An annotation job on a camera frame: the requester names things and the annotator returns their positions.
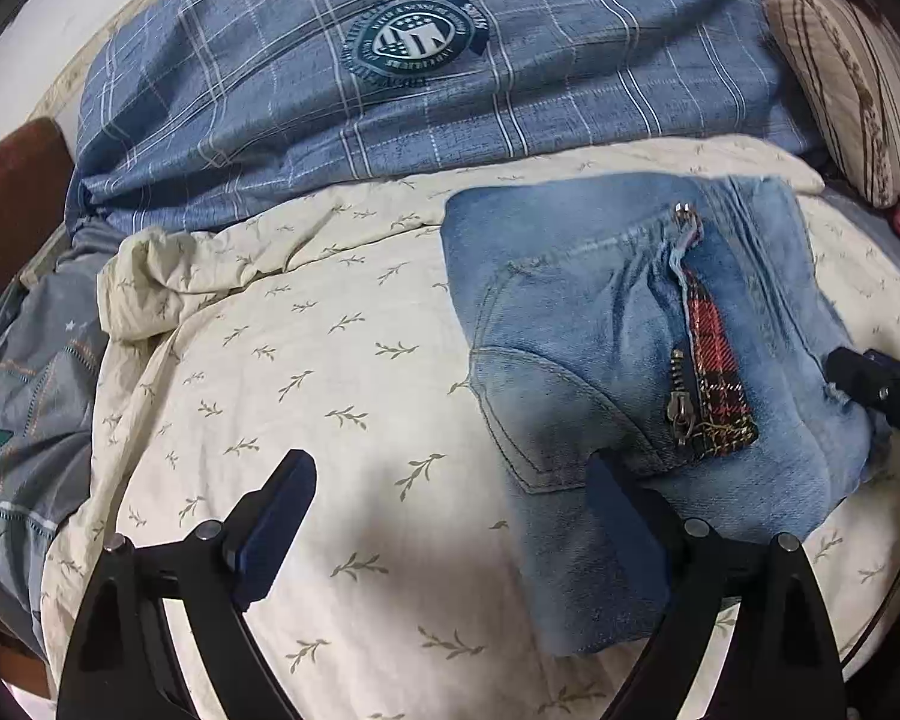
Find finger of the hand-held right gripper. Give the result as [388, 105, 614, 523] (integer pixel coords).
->
[825, 345, 900, 466]

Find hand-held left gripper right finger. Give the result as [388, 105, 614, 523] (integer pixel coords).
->
[585, 450, 848, 720]

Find blue plaid quilt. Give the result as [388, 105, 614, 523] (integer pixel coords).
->
[66, 0, 822, 237]

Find cream leaf print blanket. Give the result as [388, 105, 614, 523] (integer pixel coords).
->
[41, 136, 900, 720]

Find blue denim pants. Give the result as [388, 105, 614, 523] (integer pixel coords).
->
[441, 174, 897, 657]

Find striped floral pillow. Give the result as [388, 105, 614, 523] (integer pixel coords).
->
[763, 0, 900, 209]

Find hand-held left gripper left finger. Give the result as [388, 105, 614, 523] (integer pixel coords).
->
[55, 448, 318, 720]

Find grey star print bedsheet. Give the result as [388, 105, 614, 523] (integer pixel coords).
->
[0, 217, 113, 653]

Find brown headboard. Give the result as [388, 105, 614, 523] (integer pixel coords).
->
[0, 116, 76, 331]

